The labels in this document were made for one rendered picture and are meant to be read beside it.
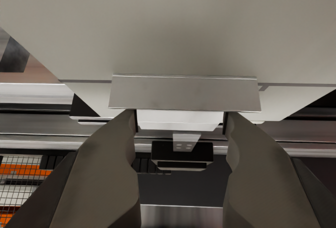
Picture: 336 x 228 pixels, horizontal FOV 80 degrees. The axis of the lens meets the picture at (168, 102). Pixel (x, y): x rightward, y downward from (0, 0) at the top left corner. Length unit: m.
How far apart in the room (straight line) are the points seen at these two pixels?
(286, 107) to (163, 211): 0.14
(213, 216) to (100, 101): 0.15
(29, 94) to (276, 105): 0.27
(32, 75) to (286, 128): 0.48
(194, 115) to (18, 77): 0.19
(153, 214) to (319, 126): 0.44
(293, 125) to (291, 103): 0.35
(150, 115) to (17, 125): 0.44
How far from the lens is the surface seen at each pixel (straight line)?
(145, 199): 0.72
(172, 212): 0.21
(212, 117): 0.19
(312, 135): 0.55
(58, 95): 0.28
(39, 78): 0.25
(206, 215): 0.22
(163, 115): 0.19
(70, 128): 0.52
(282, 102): 0.18
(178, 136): 0.26
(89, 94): 0.16
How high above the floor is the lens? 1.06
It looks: 22 degrees down
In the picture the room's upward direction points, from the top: 178 degrees counter-clockwise
